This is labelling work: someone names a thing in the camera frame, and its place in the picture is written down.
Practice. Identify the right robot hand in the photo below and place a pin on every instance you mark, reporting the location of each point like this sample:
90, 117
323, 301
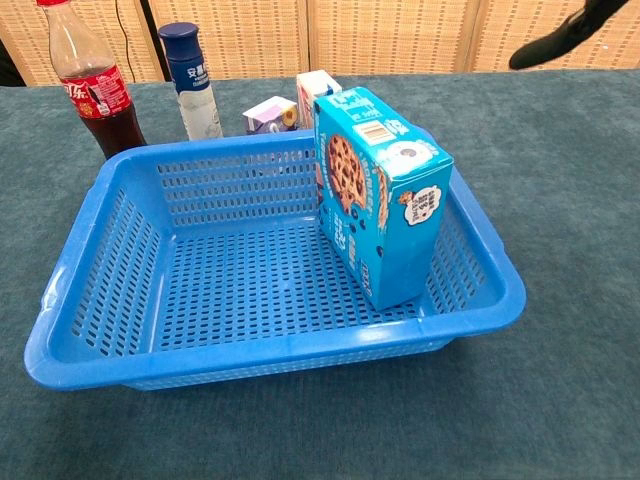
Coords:
560, 42

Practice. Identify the blue cookie box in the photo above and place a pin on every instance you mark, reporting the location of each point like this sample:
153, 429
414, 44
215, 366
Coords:
400, 240

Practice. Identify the white milk carton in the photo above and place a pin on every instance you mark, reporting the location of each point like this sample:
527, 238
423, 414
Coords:
306, 97

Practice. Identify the purple milk carton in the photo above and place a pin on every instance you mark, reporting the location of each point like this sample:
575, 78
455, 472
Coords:
265, 117

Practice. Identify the white bottle blue cap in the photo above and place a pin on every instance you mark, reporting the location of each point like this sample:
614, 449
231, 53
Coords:
192, 90

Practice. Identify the cola bottle red cap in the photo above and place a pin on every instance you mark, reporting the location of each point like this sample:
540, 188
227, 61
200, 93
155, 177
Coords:
97, 95

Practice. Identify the blue plastic perforated basket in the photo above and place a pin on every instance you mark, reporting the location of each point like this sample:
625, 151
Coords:
250, 357

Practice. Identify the bamboo folding screen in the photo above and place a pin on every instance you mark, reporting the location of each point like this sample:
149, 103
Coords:
390, 35

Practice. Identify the teal carpet table cloth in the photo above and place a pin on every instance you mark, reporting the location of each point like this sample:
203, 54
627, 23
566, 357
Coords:
550, 300

